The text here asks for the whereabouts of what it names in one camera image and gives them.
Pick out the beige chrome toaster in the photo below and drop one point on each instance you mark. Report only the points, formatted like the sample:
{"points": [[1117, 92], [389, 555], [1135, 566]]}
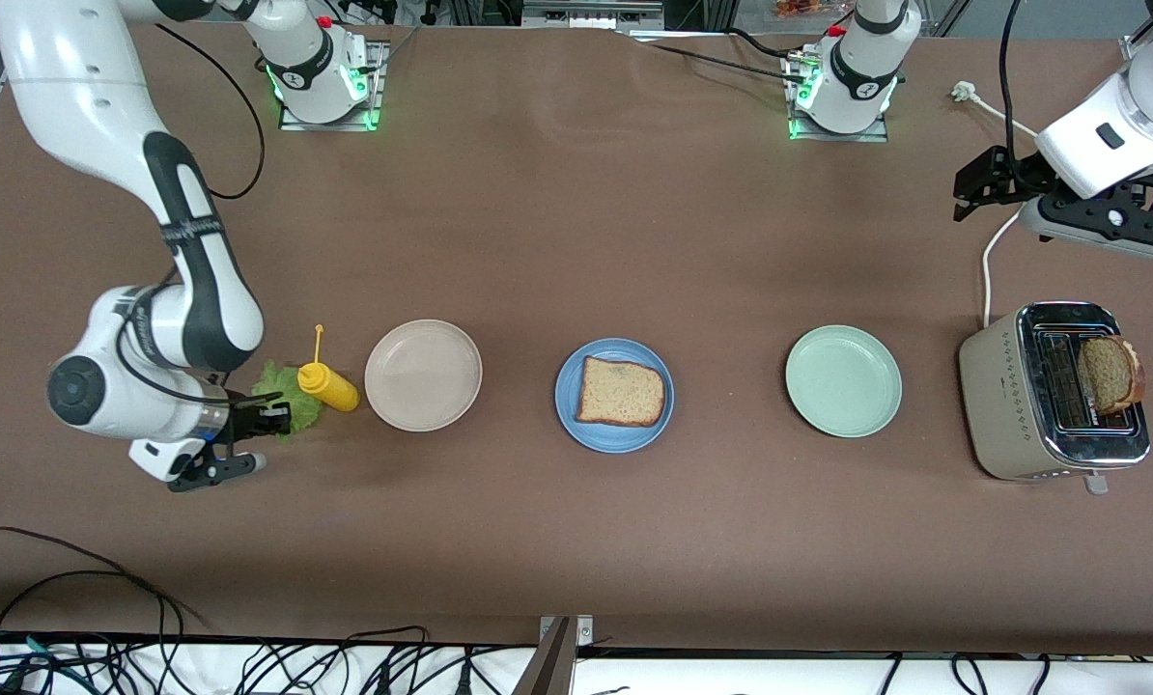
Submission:
{"points": [[997, 405]]}

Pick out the dark grey metal post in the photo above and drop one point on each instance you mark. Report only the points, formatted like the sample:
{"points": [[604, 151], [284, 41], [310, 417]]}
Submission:
{"points": [[548, 676]]}

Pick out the toasted bread slice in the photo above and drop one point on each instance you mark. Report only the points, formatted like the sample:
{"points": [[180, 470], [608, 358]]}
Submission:
{"points": [[620, 391], [1108, 376]]}

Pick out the yellow mustard squeeze bottle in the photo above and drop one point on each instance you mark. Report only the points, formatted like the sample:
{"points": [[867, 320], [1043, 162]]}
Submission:
{"points": [[330, 386]]}

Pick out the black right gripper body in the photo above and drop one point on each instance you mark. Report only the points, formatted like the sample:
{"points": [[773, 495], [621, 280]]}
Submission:
{"points": [[246, 420]]}

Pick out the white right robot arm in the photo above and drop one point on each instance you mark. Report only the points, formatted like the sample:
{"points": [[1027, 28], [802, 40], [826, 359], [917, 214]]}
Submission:
{"points": [[84, 97]]}

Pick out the mint green plate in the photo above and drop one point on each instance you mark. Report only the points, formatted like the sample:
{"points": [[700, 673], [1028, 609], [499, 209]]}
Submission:
{"points": [[842, 381]]}

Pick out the silver metal bracket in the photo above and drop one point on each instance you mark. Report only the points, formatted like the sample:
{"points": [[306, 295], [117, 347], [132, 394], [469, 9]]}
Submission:
{"points": [[584, 632]]}

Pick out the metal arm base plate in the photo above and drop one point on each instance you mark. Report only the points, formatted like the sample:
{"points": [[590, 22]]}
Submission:
{"points": [[837, 137], [374, 106]]}

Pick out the beige plate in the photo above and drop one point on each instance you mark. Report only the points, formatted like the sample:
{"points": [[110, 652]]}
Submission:
{"points": [[422, 376]]}

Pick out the blue plate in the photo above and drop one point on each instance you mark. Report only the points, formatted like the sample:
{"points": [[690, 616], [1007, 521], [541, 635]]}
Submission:
{"points": [[615, 440]]}

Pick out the aluminium frame profile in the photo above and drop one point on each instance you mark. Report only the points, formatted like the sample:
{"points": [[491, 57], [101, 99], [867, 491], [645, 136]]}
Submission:
{"points": [[1130, 48]]}

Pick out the grey power strip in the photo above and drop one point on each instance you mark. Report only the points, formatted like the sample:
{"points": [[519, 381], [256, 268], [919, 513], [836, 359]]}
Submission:
{"points": [[591, 14]]}

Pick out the green lettuce leaf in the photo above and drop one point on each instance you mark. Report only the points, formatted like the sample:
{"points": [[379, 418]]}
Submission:
{"points": [[282, 378]]}

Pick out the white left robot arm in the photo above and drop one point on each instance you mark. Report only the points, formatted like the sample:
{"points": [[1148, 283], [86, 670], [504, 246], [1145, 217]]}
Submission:
{"points": [[847, 114]]}

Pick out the orange packet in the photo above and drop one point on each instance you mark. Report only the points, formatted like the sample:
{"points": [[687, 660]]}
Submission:
{"points": [[799, 8]]}

